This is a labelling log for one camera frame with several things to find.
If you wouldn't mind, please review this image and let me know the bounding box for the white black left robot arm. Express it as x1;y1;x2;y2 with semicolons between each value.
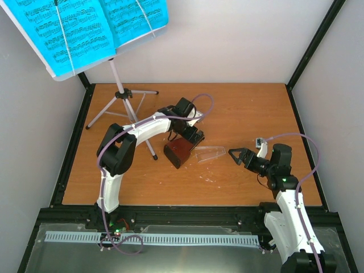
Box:
97;97;205;229

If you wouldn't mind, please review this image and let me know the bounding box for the black frame post left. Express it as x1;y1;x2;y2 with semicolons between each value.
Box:
18;72;96;272

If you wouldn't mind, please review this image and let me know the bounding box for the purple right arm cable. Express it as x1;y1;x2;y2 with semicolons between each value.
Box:
263;133;325;273

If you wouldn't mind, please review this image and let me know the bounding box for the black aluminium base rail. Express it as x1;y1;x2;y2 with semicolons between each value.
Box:
36;203;341;235

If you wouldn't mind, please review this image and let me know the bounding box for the clear plastic metronome cover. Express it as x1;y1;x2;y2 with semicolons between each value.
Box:
195;146;226;163

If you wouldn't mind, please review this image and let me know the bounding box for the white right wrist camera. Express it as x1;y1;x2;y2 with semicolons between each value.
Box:
255;138;268;158

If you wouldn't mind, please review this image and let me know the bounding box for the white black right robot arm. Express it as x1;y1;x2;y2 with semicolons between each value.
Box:
228;142;337;272

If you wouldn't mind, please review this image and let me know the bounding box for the brown wooden metronome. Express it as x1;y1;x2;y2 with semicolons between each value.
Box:
163;138;201;169

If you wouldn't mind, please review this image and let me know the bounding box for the black frame post right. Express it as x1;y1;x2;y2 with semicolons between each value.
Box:
286;0;348;88

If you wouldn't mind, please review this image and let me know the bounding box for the light blue slotted cable duct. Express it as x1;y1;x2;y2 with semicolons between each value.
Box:
44;231;259;248

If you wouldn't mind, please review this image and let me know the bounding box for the blue sheet music book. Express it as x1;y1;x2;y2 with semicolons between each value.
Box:
1;1;169;81

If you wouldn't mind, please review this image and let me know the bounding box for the white tripod music stand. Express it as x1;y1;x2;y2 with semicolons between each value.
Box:
85;57;160;161

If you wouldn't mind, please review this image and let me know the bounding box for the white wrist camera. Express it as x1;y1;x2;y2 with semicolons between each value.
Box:
187;107;204;126
255;138;268;158

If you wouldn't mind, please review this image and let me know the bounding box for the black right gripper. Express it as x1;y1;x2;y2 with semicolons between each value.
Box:
229;147;275;176

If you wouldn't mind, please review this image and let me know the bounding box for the black frame post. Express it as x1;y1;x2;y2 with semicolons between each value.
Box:
18;72;96;272
286;0;348;88

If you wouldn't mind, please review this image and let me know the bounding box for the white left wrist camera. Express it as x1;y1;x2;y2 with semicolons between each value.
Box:
187;107;204;126

